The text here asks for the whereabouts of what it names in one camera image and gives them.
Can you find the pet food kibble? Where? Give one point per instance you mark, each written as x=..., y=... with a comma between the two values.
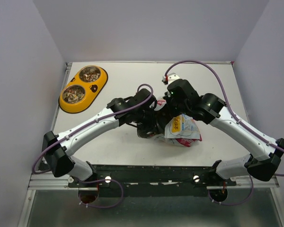
x=75, y=93

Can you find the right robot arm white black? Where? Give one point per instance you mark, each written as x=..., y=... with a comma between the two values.
x=264, y=155

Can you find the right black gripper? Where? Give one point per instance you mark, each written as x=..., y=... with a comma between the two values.
x=172, y=112

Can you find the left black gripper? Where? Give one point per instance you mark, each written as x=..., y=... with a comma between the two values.
x=151, y=126

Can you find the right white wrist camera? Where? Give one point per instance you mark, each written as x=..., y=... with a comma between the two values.
x=168, y=79

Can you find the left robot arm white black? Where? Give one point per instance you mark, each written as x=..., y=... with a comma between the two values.
x=59, y=149

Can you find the pet food bag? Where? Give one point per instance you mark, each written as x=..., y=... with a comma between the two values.
x=181, y=130

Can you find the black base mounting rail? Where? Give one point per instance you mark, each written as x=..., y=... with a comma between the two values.
x=112, y=181

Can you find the yellow double pet bowl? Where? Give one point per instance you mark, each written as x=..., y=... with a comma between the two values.
x=92, y=91

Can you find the aluminium frame rail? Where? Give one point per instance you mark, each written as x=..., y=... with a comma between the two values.
x=49, y=182

